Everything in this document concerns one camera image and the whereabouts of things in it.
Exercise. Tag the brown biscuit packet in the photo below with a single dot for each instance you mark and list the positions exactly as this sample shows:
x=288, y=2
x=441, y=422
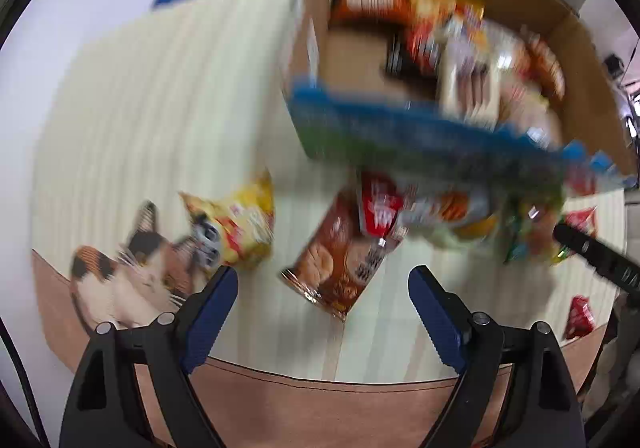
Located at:
x=330, y=263

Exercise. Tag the cat print tablecloth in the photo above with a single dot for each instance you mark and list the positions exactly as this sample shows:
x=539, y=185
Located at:
x=150, y=103

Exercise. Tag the chocolate stick biscuit box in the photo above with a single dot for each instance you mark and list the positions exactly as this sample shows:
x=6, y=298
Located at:
x=467, y=88

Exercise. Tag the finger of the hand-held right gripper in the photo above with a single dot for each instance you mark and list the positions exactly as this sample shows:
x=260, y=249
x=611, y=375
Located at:
x=600, y=258

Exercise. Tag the orange jelly cup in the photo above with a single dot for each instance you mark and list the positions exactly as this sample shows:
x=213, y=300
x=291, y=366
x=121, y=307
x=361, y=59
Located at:
x=480, y=227

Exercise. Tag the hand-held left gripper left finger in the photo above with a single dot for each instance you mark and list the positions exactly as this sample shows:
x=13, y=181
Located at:
x=210, y=315

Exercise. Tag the small yellow panda snack packet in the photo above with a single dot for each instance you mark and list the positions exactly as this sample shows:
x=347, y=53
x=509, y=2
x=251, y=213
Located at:
x=240, y=223

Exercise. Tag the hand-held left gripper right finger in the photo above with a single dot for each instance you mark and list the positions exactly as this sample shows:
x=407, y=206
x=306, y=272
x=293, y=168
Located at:
x=440, y=323

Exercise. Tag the colourful candy bag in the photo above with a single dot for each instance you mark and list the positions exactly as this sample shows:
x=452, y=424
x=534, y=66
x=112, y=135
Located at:
x=530, y=233

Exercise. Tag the red and white snack packet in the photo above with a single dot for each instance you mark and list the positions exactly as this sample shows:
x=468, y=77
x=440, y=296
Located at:
x=382, y=208

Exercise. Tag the red triangular snack packet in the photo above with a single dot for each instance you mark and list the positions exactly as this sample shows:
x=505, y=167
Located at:
x=580, y=318

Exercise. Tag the cardboard box with blue print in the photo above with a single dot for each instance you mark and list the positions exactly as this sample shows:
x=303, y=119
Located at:
x=400, y=138

